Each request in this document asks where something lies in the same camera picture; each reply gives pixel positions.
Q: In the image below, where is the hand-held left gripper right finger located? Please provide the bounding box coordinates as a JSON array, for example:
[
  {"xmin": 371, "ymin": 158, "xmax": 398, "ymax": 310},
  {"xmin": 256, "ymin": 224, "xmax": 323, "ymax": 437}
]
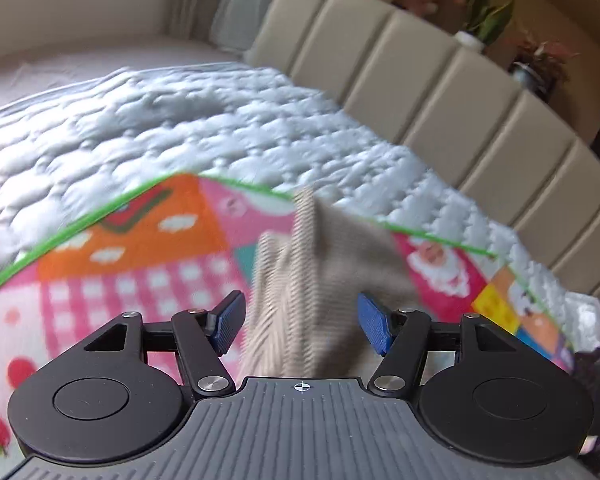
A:
[{"xmin": 356, "ymin": 291, "xmax": 523, "ymax": 398}]

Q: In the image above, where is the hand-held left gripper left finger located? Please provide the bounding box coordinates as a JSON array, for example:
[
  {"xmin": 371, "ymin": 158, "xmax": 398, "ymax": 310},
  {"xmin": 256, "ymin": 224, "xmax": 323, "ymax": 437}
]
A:
[{"xmin": 82, "ymin": 290, "xmax": 247, "ymax": 398}]

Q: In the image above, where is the beige ribbed knit garment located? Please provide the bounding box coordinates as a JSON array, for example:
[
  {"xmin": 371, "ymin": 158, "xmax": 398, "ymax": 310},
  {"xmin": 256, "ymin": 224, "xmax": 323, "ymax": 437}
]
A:
[{"xmin": 240, "ymin": 187, "xmax": 421, "ymax": 378}]

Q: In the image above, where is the colourful printed play mat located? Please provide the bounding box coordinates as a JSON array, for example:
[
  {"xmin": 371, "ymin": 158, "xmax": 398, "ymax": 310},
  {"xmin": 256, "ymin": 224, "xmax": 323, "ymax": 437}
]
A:
[{"xmin": 0, "ymin": 172, "xmax": 578, "ymax": 461}]

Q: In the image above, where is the white quilted mattress cover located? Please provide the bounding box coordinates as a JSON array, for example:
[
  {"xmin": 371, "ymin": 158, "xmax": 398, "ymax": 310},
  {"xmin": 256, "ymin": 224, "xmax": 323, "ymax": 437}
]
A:
[{"xmin": 0, "ymin": 62, "xmax": 600, "ymax": 361}]

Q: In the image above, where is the beige padded headboard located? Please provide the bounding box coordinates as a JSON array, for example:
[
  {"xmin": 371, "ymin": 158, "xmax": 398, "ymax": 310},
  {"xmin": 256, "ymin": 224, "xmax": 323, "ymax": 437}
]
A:
[{"xmin": 245, "ymin": 0, "xmax": 600, "ymax": 301}]

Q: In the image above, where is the beige bed sheet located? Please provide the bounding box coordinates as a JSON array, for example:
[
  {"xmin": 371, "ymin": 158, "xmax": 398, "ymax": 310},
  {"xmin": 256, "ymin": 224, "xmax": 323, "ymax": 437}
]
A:
[{"xmin": 0, "ymin": 35, "xmax": 251, "ymax": 111}]

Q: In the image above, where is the pink-leaved plant in glass vase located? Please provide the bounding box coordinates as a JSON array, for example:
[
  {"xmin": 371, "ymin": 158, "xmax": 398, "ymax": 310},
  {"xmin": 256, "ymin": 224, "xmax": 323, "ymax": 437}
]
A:
[{"xmin": 510, "ymin": 35, "xmax": 581, "ymax": 101}]

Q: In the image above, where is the pale grey pillow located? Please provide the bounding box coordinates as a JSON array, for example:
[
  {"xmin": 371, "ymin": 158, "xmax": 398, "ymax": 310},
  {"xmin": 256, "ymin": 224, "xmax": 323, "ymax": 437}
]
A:
[{"xmin": 212, "ymin": 0, "xmax": 281, "ymax": 53}]

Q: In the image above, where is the green plant in white pot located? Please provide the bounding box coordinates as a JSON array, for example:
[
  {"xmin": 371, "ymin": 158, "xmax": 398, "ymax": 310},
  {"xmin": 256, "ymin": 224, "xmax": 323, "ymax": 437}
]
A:
[{"xmin": 452, "ymin": 0, "xmax": 516, "ymax": 53}]

